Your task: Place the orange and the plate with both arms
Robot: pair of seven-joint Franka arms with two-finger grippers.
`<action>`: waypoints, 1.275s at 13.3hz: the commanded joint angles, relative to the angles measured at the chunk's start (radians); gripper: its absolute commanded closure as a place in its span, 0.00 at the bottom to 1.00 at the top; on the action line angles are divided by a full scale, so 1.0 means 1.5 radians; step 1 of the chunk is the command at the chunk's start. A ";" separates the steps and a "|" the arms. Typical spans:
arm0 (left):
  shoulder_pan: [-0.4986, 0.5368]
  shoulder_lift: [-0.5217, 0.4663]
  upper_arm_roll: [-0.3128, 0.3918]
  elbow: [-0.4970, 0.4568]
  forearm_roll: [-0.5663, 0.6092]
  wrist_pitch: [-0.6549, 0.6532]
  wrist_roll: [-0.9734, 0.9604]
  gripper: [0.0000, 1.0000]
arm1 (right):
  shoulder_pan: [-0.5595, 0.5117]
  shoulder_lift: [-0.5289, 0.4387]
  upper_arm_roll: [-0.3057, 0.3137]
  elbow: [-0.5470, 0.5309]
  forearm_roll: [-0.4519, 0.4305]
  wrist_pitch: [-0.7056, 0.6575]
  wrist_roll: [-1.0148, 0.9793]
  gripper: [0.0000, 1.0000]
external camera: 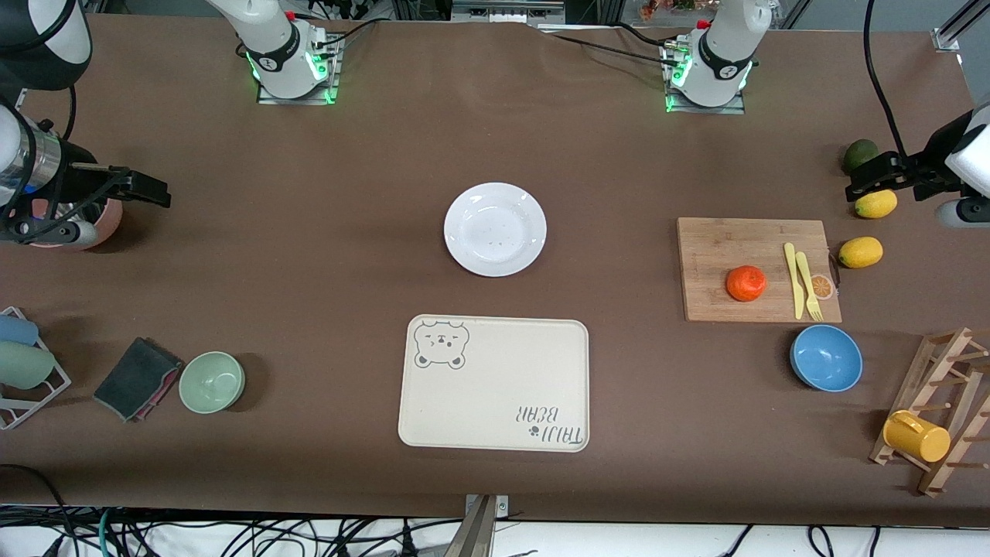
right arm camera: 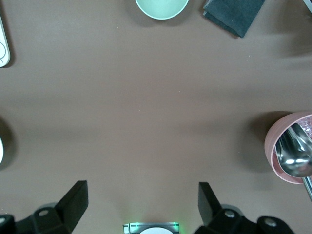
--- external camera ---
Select orange mandarin fruit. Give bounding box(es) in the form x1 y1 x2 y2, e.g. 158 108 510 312
725 265 769 302

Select white round plate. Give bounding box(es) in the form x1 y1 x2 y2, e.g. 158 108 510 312
443 182 548 278

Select yellow lemon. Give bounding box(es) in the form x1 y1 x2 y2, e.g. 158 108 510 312
838 236 884 270
854 188 899 220

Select dark green avocado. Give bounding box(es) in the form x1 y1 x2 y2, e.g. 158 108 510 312
842 138 879 174

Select pink bowl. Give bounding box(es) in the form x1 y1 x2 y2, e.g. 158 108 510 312
27 197 123 251

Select yellow plastic fork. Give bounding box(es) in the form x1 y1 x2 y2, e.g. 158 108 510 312
796 251 824 323

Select yellow plastic knife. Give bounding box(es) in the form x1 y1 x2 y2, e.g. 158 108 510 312
783 242 806 320

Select light blue cup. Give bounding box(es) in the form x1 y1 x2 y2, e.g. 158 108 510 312
0 314 39 347

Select wooden cutting board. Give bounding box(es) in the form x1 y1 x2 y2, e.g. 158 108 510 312
677 217 843 323

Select blue bowl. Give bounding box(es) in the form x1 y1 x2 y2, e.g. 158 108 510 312
790 324 864 393

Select dark grey folded cloth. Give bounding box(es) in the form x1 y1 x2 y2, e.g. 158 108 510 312
93 337 180 420

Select pink folded cloth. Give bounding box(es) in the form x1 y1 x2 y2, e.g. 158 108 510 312
133 361 185 423

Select light green bowl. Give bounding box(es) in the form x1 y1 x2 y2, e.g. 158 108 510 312
179 351 246 415

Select light green cup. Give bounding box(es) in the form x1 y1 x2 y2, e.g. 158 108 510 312
0 340 56 390

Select wooden mug rack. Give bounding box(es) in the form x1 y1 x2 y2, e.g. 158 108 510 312
869 327 990 497

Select yellow mug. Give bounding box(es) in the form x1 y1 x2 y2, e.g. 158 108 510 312
882 410 951 463

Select beige bear print tray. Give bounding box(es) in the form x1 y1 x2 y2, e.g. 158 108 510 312
398 314 590 453

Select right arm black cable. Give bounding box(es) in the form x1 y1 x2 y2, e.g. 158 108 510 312
0 84 131 242

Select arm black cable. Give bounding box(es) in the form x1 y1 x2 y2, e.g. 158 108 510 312
0 84 131 242
862 0 929 167

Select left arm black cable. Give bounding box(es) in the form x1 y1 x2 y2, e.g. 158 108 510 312
862 0 929 167

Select aluminium frame profile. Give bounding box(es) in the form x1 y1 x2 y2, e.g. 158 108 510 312
932 0 990 53

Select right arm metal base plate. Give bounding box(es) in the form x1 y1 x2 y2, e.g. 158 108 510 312
257 32 342 105

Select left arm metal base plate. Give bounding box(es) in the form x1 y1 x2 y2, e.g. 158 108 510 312
664 43 747 115

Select white wire rack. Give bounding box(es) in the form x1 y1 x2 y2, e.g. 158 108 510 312
0 306 73 431

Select black base cable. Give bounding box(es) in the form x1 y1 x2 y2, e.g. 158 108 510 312
306 17 384 59
534 23 689 70

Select green floor cable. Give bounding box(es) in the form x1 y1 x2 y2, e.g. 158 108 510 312
94 507 118 557

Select grey metal frame beam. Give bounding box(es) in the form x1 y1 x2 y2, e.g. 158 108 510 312
451 0 567 29

